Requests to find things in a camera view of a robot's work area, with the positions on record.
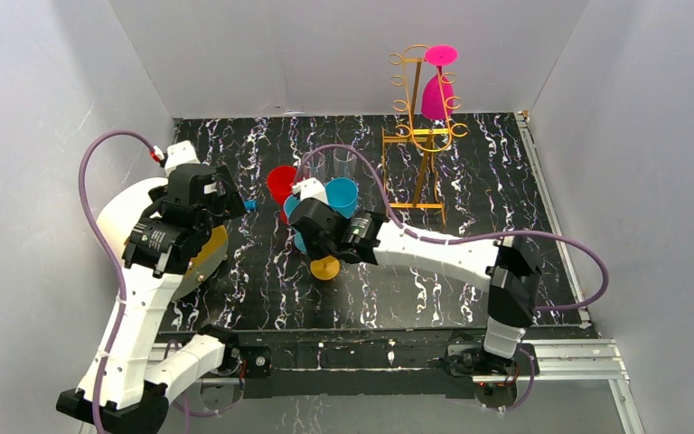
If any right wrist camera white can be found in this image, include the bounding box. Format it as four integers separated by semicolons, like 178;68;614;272
292;178;329;205

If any clear champagne flute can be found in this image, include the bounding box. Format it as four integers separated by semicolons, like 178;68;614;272
333;146;357;178
301;151;327;184

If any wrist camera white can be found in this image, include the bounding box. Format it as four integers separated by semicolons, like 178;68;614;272
292;178;329;205
164;140;201;178

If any white orange cylinder spool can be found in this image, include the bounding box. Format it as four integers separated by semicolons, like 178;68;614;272
97;177;229;301

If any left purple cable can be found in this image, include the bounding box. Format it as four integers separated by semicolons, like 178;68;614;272
77;130;229;434

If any yellow wine glass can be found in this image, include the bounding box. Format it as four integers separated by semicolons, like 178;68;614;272
309;256;341;281

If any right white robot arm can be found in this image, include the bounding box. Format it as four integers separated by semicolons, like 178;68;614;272
288;198;542;374

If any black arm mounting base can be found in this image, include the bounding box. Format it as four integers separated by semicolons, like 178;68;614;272
199;325;540;407

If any blue wine glass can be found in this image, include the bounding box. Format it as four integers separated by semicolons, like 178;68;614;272
282;194;309;255
325;177;359;219

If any red wine glass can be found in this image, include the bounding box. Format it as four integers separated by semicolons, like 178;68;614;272
267;165;297;208

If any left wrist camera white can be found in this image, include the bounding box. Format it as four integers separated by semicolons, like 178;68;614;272
164;140;201;178

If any pink wine glass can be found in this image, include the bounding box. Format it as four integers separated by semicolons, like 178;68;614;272
421;45;460;120

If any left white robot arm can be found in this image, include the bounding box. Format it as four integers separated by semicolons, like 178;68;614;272
56;163;246;433

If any gold wire glass rack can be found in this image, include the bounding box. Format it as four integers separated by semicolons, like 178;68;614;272
381;44;468;223

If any blue wine glass front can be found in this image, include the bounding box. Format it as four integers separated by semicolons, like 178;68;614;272
282;194;309;255

